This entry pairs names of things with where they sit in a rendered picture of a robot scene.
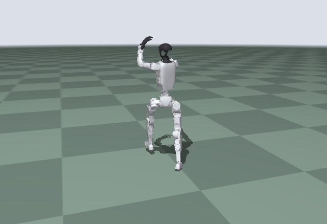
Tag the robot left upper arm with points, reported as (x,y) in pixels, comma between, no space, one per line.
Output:
(151,66)

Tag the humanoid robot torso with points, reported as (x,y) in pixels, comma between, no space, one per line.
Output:
(165,79)

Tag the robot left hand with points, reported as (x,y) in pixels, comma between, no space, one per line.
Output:
(145,41)

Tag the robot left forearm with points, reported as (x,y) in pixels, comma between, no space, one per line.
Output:
(140,55)

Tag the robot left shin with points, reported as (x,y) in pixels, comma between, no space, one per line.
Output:
(149,131)

